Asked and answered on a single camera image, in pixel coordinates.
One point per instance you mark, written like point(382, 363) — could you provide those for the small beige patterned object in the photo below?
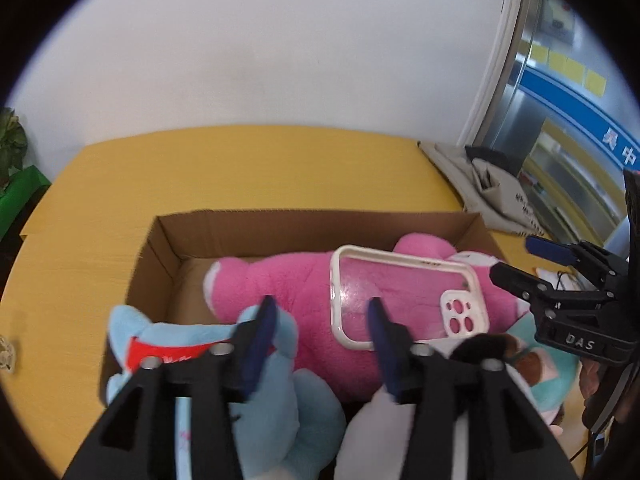
point(6, 355)

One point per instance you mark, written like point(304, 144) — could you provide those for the green box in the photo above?
point(20, 200)

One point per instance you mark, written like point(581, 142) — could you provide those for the white pad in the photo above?
point(547, 276)

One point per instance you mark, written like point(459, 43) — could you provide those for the person's right hand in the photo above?
point(592, 377)

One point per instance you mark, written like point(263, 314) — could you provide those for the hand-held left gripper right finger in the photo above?
point(382, 342)

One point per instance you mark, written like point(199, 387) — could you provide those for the cardboard box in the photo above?
point(300, 235)

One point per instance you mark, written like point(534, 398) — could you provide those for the yellow sticky note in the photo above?
point(575, 71)
point(540, 52)
point(559, 61)
point(595, 82)

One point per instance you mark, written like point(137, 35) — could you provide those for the light blue plush toy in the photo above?
point(310, 410)

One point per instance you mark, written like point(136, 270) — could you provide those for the pink plush bear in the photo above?
point(290, 285)

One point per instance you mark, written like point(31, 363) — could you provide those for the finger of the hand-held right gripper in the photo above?
point(520, 282)
point(550, 248)

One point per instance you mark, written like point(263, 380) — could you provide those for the teal plush doll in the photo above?
point(555, 360)

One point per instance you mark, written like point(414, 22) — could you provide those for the white plush toy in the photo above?
point(370, 425)

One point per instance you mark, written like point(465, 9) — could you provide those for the white door frame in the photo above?
point(492, 85)

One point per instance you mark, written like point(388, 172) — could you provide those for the potted green plant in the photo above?
point(11, 140)

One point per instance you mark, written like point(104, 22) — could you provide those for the beige tote bag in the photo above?
point(480, 195)

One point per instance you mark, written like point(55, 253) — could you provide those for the clear white phone case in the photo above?
point(336, 305)

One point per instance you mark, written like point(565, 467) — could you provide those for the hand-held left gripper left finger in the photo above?
point(260, 342)

